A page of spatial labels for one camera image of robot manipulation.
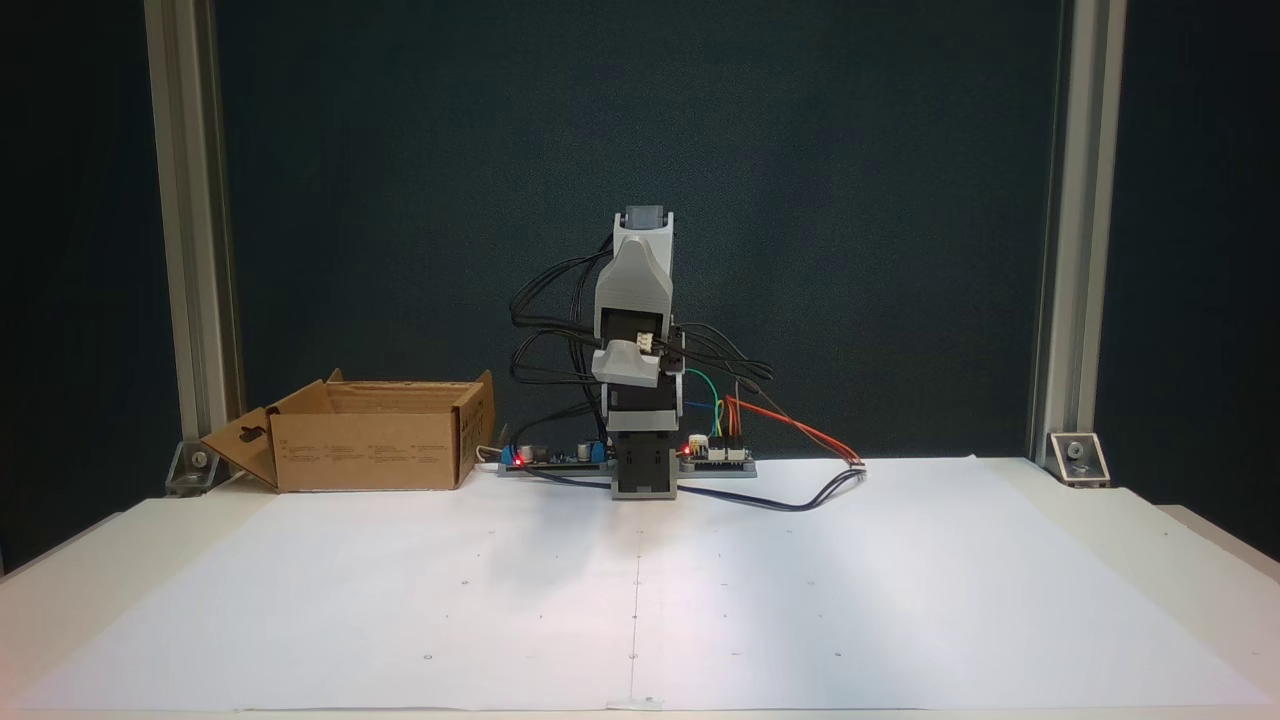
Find aluminium frame post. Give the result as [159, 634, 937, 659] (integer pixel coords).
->
[1028, 0, 1128, 471]
[145, 0, 246, 446]

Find circuit board with jumper wires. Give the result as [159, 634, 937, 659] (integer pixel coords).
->
[680, 435, 758, 479]

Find blue circuit board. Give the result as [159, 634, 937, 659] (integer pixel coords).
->
[498, 438, 613, 479]

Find brown cardboard box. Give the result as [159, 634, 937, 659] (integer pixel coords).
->
[200, 368, 497, 493]

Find orange wire bundle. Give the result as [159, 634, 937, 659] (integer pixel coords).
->
[725, 395, 867, 469]

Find thick black cable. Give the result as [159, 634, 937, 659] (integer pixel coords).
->
[510, 250, 613, 426]

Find metal corner bracket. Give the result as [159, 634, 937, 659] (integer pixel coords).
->
[1047, 432, 1111, 489]
[165, 440, 223, 498]

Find green yellow blue jumper wires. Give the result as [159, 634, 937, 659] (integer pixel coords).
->
[683, 370, 726, 441]

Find white paper sheet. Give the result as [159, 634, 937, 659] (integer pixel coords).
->
[18, 455, 1273, 713]

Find black power cable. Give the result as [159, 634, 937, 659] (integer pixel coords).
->
[515, 465, 615, 493]

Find thin black motor cable loop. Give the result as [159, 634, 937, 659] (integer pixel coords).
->
[670, 320, 776, 386]

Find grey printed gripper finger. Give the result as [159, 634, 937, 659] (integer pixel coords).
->
[592, 340, 666, 388]

